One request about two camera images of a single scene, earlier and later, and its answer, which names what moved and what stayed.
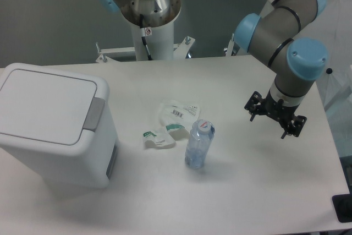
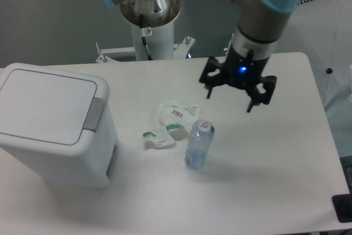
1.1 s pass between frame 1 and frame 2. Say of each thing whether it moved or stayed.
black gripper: moved
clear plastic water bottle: stayed
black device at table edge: stayed
